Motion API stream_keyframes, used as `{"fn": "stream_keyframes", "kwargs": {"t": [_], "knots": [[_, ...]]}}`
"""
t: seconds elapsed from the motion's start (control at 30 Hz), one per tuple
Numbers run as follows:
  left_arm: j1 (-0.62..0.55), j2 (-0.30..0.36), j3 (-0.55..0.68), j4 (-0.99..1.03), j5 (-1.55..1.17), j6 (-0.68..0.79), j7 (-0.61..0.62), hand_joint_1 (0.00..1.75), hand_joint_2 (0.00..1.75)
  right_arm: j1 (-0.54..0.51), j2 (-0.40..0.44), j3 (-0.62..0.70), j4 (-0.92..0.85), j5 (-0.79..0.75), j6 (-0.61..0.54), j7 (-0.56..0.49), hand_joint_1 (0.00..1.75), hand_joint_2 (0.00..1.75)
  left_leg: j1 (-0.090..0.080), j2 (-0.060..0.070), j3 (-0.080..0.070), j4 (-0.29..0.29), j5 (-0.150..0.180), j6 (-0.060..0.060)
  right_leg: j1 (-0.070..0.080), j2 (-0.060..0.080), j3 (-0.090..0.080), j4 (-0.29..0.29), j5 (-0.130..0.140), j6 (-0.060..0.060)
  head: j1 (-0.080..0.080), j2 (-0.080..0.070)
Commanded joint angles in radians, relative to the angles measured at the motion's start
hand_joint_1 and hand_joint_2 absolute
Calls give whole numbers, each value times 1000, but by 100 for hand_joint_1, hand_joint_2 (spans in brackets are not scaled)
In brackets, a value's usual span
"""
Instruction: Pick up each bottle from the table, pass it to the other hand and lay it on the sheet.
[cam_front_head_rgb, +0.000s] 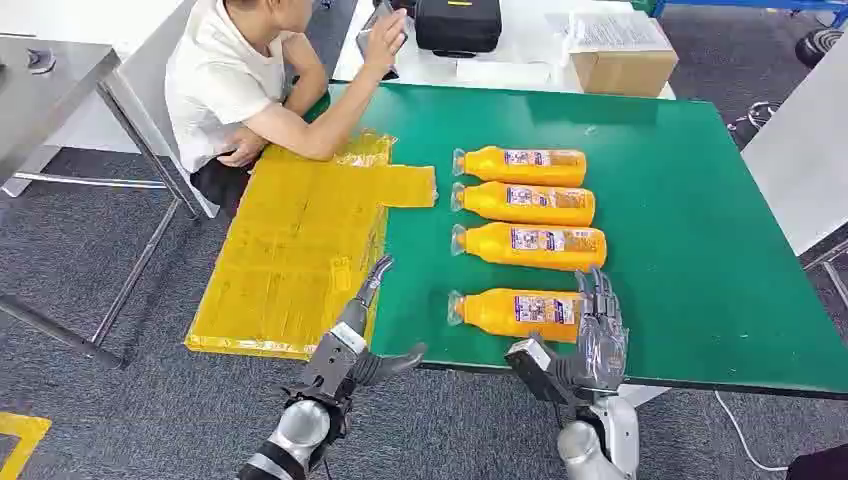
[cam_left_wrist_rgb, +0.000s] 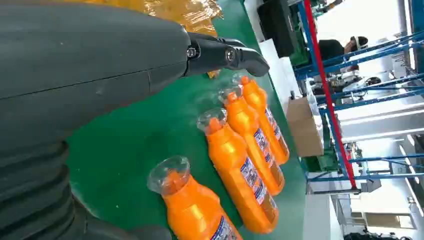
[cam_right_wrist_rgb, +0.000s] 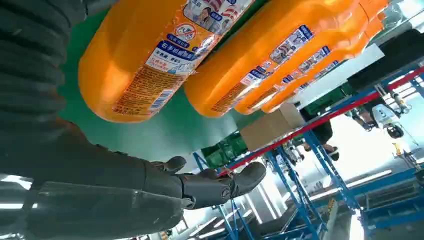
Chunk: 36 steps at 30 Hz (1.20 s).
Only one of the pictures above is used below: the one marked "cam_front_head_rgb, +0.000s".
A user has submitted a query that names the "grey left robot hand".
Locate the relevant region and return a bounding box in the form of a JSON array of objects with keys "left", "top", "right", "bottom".
[{"left": 341, "top": 254, "right": 430, "bottom": 392}]

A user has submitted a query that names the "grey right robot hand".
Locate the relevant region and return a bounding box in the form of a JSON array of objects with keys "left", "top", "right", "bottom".
[{"left": 551, "top": 266, "right": 630, "bottom": 399}]

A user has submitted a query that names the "orange drink bottle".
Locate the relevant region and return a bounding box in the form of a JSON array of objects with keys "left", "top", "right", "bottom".
[
  {"left": 447, "top": 288, "right": 585, "bottom": 344},
  {"left": 453, "top": 145, "right": 589, "bottom": 189},
  {"left": 451, "top": 222, "right": 609, "bottom": 273},
  {"left": 451, "top": 181, "right": 597, "bottom": 228}
]

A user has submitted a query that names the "dark tablet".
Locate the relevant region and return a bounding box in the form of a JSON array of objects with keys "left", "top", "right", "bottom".
[{"left": 355, "top": 0, "right": 401, "bottom": 81}]

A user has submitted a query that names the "white table leg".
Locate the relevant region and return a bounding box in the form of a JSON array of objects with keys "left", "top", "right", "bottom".
[{"left": 616, "top": 384, "right": 672, "bottom": 409}]

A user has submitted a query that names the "yellow sheet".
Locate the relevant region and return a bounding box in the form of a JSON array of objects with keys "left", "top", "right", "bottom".
[{"left": 184, "top": 130, "right": 439, "bottom": 362}]

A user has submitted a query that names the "green table mat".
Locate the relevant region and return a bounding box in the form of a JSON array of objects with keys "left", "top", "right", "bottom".
[{"left": 304, "top": 82, "right": 848, "bottom": 400}]

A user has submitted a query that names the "cardboard box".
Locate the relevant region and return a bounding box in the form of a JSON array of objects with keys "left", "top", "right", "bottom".
[{"left": 569, "top": 18, "right": 680, "bottom": 99}]

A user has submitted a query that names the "pale grey table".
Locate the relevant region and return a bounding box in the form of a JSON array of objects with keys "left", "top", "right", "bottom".
[{"left": 740, "top": 56, "right": 848, "bottom": 313}]

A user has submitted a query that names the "black carrying case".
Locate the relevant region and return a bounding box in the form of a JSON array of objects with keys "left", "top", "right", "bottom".
[{"left": 414, "top": 0, "right": 503, "bottom": 60}]

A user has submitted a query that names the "printed paper in sleeve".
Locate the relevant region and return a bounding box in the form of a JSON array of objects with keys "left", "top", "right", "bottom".
[{"left": 546, "top": 9, "right": 674, "bottom": 56}]

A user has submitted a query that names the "white desk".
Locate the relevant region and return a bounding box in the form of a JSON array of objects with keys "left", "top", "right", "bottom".
[{"left": 0, "top": 0, "right": 221, "bottom": 220}]

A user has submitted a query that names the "white table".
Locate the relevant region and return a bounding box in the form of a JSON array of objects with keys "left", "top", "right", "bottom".
[{"left": 331, "top": 0, "right": 678, "bottom": 102}]

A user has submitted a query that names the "black wheel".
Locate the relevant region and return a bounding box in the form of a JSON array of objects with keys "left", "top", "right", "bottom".
[{"left": 794, "top": 27, "right": 847, "bottom": 70}]

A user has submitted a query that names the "steel table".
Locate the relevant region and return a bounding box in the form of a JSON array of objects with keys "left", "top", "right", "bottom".
[{"left": 0, "top": 36, "right": 201, "bottom": 371}]

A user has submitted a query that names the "small grey metal part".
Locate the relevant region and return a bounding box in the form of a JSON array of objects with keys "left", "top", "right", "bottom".
[{"left": 27, "top": 48, "right": 58, "bottom": 75}]

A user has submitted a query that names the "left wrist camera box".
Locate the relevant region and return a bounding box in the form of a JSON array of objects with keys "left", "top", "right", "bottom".
[{"left": 301, "top": 322, "right": 368, "bottom": 403}]

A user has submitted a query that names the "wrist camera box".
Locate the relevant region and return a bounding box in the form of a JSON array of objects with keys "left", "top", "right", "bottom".
[
  {"left": 504, "top": 333, "right": 571, "bottom": 406},
  {"left": 301, "top": 322, "right": 368, "bottom": 403}
]

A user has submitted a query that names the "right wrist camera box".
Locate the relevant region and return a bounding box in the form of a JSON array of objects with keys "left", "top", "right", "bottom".
[{"left": 504, "top": 333, "right": 571, "bottom": 406}]

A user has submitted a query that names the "white floor cable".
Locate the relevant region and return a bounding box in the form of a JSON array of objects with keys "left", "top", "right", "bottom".
[{"left": 714, "top": 390, "right": 790, "bottom": 474}]

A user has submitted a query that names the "blue metal frame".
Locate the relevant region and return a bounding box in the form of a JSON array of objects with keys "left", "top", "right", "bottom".
[{"left": 652, "top": 0, "right": 848, "bottom": 29}]

